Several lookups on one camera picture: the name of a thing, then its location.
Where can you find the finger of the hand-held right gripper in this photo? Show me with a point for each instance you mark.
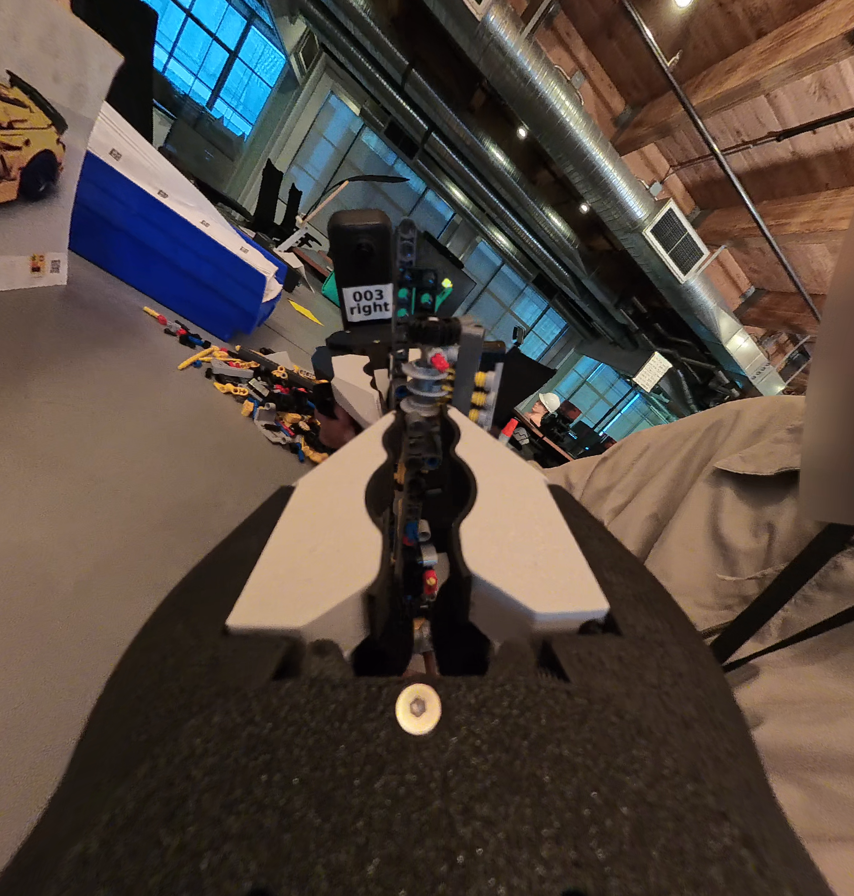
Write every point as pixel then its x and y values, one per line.
pixel 360 388

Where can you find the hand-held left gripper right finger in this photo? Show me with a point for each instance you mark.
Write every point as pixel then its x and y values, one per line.
pixel 532 560

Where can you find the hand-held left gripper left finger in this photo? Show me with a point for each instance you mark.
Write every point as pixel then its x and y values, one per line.
pixel 315 560

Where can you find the black toy brick engine assembly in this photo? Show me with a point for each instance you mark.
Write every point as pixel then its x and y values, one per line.
pixel 434 330

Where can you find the grey desk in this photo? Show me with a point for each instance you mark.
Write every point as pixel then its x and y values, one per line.
pixel 119 455

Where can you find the yellow paper sheet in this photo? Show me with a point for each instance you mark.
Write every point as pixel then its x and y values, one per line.
pixel 305 312

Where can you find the pile of toy brick pieces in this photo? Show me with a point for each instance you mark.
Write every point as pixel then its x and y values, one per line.
pixel 273 392

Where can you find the black monitor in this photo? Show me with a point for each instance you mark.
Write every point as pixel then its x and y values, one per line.
pixel 455 266

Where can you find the white hard hat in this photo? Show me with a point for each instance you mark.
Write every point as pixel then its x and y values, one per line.
pixel 550 401

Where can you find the blue storage bin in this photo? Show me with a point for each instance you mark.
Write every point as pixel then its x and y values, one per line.
pixel 154 238

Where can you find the white paper parts bags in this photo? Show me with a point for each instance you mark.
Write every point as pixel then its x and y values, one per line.
pixel 161 175

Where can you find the hanging white sheet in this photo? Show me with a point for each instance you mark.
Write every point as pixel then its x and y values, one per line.
pixel 652 371

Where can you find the large paned window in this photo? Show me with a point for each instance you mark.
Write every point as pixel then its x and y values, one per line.
pixel 210 56

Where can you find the white air vent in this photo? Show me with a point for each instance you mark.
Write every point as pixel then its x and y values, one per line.
pixel 675 241

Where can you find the yellow car instruction booklet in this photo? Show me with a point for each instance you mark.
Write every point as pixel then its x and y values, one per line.
pixel 49 84

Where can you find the silver air duct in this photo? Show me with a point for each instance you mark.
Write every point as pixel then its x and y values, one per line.
pixel 574 140

